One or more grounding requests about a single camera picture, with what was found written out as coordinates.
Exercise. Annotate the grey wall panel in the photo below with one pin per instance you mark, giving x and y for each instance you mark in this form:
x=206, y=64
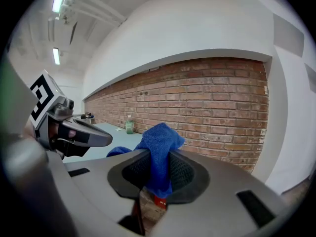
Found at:
x=311, y=79
x=288, y=36

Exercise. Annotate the person's left hand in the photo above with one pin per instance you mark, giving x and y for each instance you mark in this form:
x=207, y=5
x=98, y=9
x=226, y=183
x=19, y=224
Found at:
x=72, y=133

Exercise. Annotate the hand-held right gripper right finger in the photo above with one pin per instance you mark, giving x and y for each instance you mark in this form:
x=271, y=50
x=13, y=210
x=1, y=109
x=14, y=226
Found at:
x=222, y=194

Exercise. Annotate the blue wiping cloth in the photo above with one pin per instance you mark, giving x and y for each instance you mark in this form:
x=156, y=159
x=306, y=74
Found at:
x=160, y=144

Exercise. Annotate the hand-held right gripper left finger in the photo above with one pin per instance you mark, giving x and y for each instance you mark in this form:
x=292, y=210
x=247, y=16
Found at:
x=98, y=194

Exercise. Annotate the red fire extinguisher box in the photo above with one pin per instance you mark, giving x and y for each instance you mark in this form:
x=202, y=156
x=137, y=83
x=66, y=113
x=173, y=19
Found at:
x=160, y=202

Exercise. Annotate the green tinted plastic bottle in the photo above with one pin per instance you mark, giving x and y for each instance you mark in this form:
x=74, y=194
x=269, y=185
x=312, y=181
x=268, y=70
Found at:
x=129, y=127

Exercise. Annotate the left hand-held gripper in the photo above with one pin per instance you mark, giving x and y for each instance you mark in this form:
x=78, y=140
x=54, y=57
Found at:
x=43, y=95

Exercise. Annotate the white ceiling pipe bundle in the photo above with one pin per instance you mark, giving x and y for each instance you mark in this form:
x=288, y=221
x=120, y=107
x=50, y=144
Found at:
x=93, y=9

